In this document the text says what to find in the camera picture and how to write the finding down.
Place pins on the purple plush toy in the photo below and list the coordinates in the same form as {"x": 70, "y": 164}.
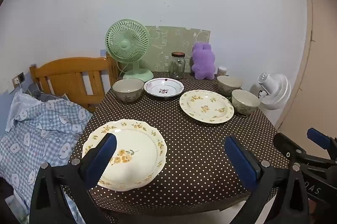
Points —
{"x": 203, "y": 61}

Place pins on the blue checked bedding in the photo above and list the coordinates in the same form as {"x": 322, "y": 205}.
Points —
{"x": 38, "y": 132}

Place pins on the scalloped yellow floral plate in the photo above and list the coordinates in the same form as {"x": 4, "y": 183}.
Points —
{"x": 139, "y": 157}

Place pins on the green desk fan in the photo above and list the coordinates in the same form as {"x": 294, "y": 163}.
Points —
{"x": 127, "y": 41}

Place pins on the white fan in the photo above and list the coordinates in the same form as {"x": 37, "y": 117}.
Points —
{"x": 276, "y": 90}

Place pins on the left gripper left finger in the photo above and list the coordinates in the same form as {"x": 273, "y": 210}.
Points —
{"x": 49, "y": 204}

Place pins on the green patterned board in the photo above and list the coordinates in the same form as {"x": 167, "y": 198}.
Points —
{"x": 164, "y": 40}

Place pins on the brown polka dot tablecloth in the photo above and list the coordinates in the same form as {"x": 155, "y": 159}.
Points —
{"x": 197, "y": 176}

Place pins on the red patterned white plate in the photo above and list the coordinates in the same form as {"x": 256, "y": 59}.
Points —
{"x": 163, "y": 87}

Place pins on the glass jar with lid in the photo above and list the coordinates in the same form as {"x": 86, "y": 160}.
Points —
{"x": 177, "y": 67}

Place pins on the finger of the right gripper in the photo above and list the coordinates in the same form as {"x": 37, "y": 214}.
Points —
{"x": 325, "y": 142}
{"x": 296, "y": 154}

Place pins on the round yellow floral plate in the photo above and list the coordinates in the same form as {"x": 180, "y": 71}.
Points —
{"x": 206, "y": 106}

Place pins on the grey floral bowl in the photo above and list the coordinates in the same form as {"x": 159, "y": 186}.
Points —
{"x": 128, "y": 90}

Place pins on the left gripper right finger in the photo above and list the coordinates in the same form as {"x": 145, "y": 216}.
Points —
{"x": 259, "y": 178}

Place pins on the toothpick container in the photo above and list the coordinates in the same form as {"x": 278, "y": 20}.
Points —
{"x": 221, "y": 71}

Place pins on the wall socket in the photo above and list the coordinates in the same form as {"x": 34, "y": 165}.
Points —
{"x": 18, "y": 80}

